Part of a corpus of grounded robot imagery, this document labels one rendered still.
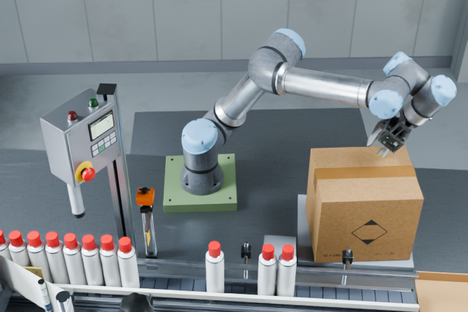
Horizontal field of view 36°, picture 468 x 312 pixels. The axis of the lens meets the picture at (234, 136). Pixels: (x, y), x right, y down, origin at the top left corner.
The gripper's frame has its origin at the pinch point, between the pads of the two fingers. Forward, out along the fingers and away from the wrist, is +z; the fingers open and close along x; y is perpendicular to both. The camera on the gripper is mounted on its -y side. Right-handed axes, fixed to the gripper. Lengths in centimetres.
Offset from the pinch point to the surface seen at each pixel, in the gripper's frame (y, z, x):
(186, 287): 57, 40, -18
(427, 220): -9.3, 19.4, 32.6
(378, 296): 32.5, 15.6, 26.8
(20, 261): 79, 49, -60
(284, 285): 47, 20, 2
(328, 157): 8.0, 8.8, -8.9
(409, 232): 12.9, 6.6, 23.8
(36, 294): 84, 47, -50
